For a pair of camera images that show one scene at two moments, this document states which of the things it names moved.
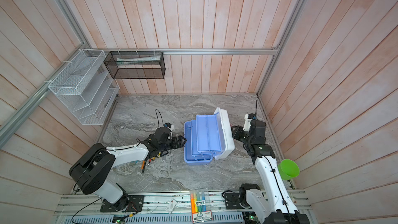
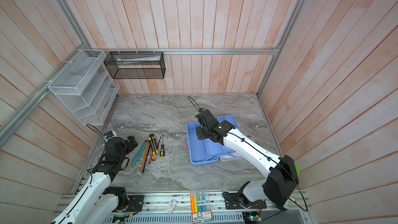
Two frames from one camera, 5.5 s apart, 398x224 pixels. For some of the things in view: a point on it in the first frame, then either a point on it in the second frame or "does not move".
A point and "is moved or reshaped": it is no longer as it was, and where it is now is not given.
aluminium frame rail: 94,51 does not move
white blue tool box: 208,136 is moved or reshaped
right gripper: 236,134 to 199,136
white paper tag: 170,206 does not move
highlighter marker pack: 200,205 does not move
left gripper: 181,144 to 132,140
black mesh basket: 136,65 does not move
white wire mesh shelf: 87,85 does not move
